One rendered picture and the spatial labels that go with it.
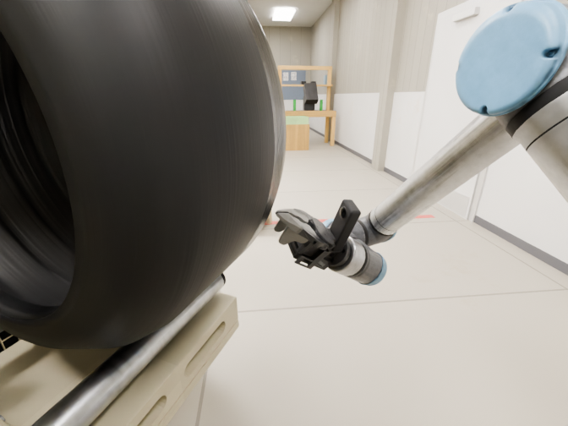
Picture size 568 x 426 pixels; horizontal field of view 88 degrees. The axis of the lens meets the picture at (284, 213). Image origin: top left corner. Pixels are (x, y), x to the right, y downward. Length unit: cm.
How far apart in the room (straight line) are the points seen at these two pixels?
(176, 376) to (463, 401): 139
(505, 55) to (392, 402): 141
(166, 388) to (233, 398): 104
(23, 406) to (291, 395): 110
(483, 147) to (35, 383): 86
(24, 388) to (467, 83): 80
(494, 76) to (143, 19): 36
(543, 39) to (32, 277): 80
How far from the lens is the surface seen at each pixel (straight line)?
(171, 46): 27
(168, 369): 52
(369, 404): 156
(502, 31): 45
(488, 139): 63
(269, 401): 153
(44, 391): 67
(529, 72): 42
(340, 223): 62
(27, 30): 29
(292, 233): 56
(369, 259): 73
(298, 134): 733
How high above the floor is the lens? 124
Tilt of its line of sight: 22 degrees down
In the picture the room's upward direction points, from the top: straight up
